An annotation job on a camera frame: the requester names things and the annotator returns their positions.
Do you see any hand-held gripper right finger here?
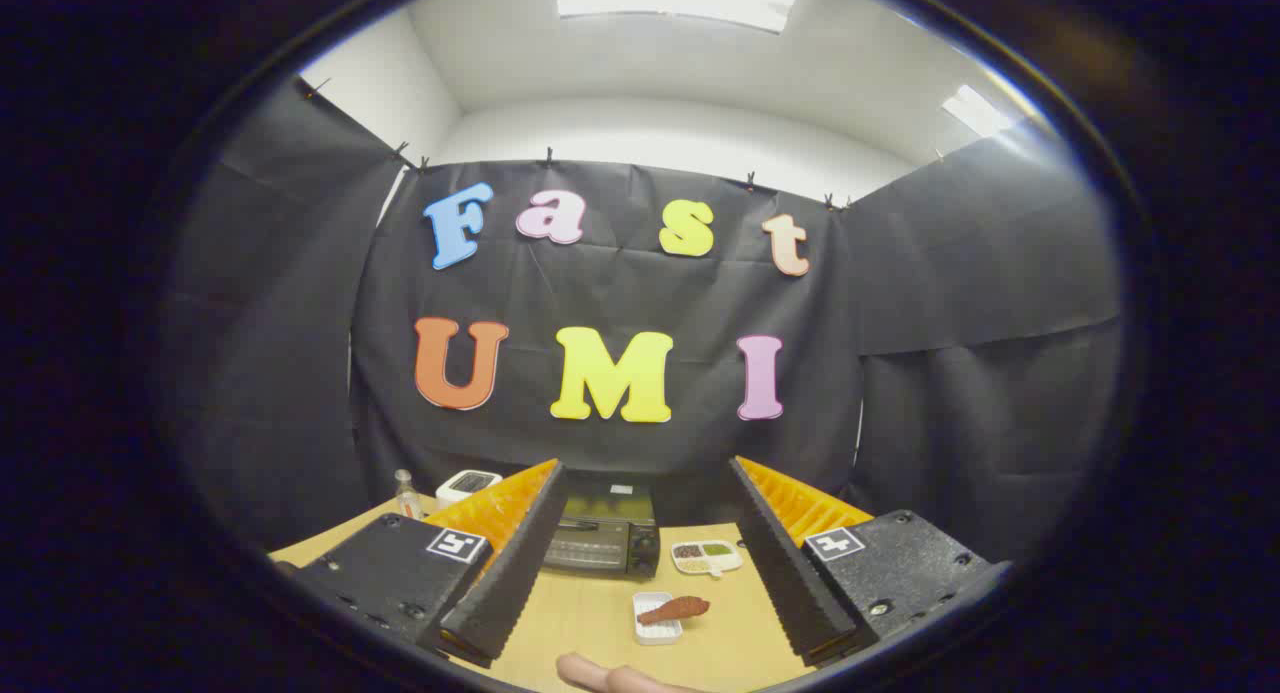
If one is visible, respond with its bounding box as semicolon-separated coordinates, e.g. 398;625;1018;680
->
728;455;1011;669

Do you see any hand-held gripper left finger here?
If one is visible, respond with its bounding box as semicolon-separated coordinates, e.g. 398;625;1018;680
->
285;458;569;669

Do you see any black toaster oven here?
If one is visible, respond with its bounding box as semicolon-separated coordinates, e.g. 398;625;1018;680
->
541;473;663;579

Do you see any red raw meat steak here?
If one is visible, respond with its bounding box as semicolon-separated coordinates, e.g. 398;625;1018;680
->
638;596;711;627

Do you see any white bread toaster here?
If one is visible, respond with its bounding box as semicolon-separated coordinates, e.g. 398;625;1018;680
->
435;469;503;509

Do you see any white divided condiment dish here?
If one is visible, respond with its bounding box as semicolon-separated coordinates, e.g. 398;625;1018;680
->
670;539;745;580

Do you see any white rectangular dish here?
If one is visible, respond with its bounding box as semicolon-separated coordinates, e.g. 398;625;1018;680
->
632;591;684;646

